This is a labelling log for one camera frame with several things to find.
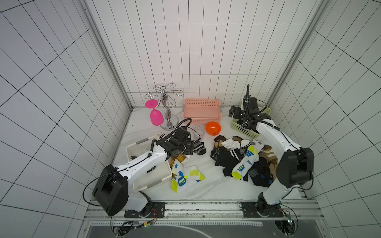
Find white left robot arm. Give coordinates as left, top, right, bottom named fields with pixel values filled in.
left=92, top=126, right=194, bottom=217

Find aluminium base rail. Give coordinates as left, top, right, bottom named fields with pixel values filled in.
left=85, top=200, right=323, bottom=226

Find white perforated plastic basket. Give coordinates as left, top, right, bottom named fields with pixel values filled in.
left=126, top=133, right=172, bottom=192

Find white sock neon yellow toe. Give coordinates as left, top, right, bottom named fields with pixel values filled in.
left=231, top=140, right=264, bottom=180

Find pink perforated plastic basket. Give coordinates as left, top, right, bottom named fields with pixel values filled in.
left=182, top=99, right=222, bottom=125

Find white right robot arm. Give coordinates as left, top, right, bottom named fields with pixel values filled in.
left=229, top=94, right=314, bottom=217

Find brown tan striped sock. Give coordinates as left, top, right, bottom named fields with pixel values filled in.
left=259, top=145, right=278, bottom=174

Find black white striped sock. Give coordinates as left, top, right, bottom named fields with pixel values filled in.
left=193, top=141, right=206, bottom=156

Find black grey argyle sock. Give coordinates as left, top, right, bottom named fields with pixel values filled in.
left=215, top=147, right=244, bottom=177

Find chrome glass holder stand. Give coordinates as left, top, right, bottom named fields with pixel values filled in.
left=145, top=83, right=184, bottom=130

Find brown argyle sock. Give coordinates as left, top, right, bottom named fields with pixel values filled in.
left=210, top=135, right=227, bottom=161

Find orange plastic bowl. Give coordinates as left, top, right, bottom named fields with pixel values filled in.
left=205, top=122, right=222, bottom=136

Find pink plastic wine glass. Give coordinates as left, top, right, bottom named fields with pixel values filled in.
left=145, top=99, right=164, bottom=126

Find green perforated plastic basket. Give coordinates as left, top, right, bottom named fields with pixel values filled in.
left=229, top=106, right=271, bottom=139

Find clear plastic cup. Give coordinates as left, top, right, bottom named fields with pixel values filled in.
left=192, top=125, right=206, bottom=141

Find white blue yellow sock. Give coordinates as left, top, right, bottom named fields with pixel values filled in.
left=171, top=160, right=205, bottom=193

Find black sock blue squares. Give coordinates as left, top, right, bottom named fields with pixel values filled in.
left=248, top=157, right=274, bottom=187

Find brown yellow plaid sock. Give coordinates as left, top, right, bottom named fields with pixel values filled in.
left=170, top=154, right=191, bottom=168

